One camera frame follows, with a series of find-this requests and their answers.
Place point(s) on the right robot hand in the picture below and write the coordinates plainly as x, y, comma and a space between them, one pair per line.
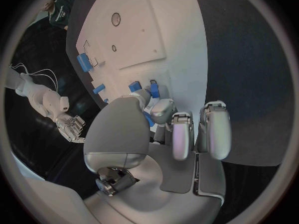
70, 127

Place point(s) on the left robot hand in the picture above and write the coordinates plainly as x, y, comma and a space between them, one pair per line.
121, 134

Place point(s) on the blue plug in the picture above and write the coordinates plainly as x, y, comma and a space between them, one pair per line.
155, 91

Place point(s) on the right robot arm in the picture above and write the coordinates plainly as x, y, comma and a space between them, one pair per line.
39, 95

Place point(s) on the white task board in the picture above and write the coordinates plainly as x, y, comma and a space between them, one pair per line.
140, 41

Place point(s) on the small blue peg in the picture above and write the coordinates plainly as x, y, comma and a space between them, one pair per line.
106, 100

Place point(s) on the blue cylinder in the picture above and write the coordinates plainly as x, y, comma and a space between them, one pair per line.
98, 89

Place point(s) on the small blue block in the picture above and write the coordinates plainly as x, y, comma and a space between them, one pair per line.
135, 86

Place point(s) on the large blue block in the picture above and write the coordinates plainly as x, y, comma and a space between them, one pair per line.
84, 62

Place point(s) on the person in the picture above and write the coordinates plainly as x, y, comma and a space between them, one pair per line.
59, 11

